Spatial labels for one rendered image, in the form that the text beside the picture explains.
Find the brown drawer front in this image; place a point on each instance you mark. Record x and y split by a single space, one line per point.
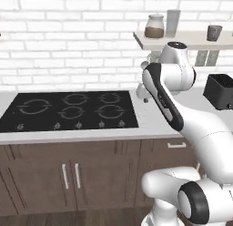
164 153

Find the white wall shelf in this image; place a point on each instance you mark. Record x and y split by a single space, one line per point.
188 39

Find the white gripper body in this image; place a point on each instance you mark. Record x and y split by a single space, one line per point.
141 91

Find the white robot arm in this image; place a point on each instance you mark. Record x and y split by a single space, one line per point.
206 138

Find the grey cup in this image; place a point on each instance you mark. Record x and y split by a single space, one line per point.
214 33

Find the black hob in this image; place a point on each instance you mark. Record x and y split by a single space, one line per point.
69 111

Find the glass jar with brown contents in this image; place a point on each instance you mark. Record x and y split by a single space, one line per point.
154 27

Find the black toaster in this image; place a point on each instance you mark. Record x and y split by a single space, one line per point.
220 90

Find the grey shelf bracket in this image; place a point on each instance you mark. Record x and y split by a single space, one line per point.
213 58
200 58

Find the brown cupboard door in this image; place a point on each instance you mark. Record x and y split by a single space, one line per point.
39 178
6 187
142 187
106 175

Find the tall clear glass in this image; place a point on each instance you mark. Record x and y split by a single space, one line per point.
173 23

